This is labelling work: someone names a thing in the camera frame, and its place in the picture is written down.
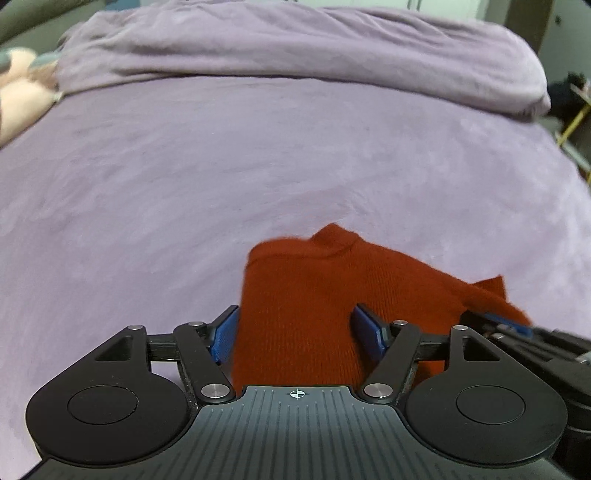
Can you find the red knit button cardigan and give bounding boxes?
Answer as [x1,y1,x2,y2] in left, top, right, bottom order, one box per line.
[231,224,530,391]

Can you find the purple plush bed sheet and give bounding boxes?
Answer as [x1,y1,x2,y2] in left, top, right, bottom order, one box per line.
[1,77,590,479]

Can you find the yellow-legged wooden side table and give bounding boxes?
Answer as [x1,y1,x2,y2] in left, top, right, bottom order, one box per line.
[555,84,590,186]

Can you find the rolled purple duvet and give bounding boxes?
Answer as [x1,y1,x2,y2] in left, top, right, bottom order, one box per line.
[57,1,550,118]

